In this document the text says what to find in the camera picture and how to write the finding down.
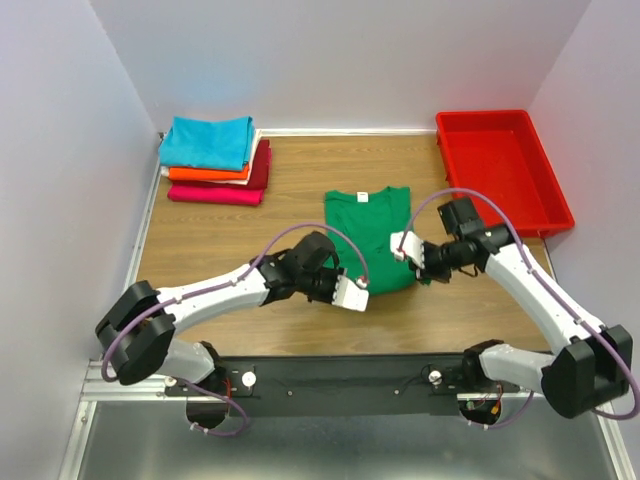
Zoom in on green t shirt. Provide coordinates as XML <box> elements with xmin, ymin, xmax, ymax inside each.
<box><xmin>324</xmin><ymin>186</ymin><xmax>416</xmax><ymax>296</ymax></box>

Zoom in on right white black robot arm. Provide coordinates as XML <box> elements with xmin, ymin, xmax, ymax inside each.
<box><xmin>391</xmin><ymin>188</ymin><xmax>639</xmax><ymax>419</ymax></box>

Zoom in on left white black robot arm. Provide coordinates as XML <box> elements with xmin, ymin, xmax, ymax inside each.
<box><xmin>95</xmin><ymin>231</ymin><xmax>352</xmax><ymax>395</ymax></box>

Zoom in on red plastic bin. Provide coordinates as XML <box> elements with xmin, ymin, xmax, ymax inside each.
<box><xmin>436</xmin><ymin>110</ymin><xmax>575</xmax><ymax>239</ymax></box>

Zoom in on folded dark red t shirt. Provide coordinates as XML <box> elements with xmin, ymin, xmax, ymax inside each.
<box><xmin>240</xmin><ymin>139</ymin><xmax>272</xmax><ymax>190</ymax></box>

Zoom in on folded pink t shirt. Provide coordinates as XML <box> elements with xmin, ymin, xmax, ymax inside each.
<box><xmin>167</xmin><ymin>184</ymin><xmax>265</xmax><ymax>207</ymax></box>

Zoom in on folded cyan t shirt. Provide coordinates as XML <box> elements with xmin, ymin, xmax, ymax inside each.
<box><xmin>158</xmin><ymin>116</ymin><xmax>255</xmax><ymax>171</ymax></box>

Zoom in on folded orange t shirt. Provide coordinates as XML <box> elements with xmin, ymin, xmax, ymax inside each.
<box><xmin>161</xmin><ymin>164</ymin><xmax>251</xmax><ymax>183</ymax></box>

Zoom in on folded white t shirt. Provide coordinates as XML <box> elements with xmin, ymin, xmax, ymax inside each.
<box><xmin>160</xmin><ymin>129</ymin><xmax>262</xmax><ymax>185</ymax></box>

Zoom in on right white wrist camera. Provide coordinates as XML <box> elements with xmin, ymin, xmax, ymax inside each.
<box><xmin>390</xmin><ymin>231</ymin><xmax>424</xmax><ymax>269</ymax></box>

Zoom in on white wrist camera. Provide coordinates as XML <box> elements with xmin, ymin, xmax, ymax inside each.
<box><xmin>331</xmin><ymin>275</ymin><xmax>369</xmax><ymax>312</ymax></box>
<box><xmin>390</xmin><ymin>231</ymin><xmax>424</xmax><ymax>269</ymax></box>

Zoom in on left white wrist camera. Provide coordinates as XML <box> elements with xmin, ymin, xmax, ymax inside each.
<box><xmin>331</xmin><ymin>275</ymin><xmax>369</xmax><ymax>312</ymax></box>

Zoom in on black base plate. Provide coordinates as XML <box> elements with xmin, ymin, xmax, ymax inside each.
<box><xmin>164</xmin><ymin>352</ymin><xmax>521</xmax><ymax>429</ymax></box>

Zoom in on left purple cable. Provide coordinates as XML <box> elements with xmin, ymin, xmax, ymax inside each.
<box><xmin>100</xmin><ymin>223</ymin><xmax>371</xmax><ymax>437</ymax></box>

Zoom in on purple cable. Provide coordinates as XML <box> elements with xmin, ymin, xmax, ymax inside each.
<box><xmin>394</xmin><ymin>187</ymin><xmax>640</xmax><ymax>431</ymax></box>
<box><xmin>100</xmin><ymin>223</ymin><xmax>371</xmax><ymax>437</ymax></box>

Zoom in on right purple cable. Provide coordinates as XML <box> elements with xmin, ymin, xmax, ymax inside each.
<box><xmin>394</xmin><ymin>187</ymin><xmax>640</xmax><ymax>431</ymax></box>

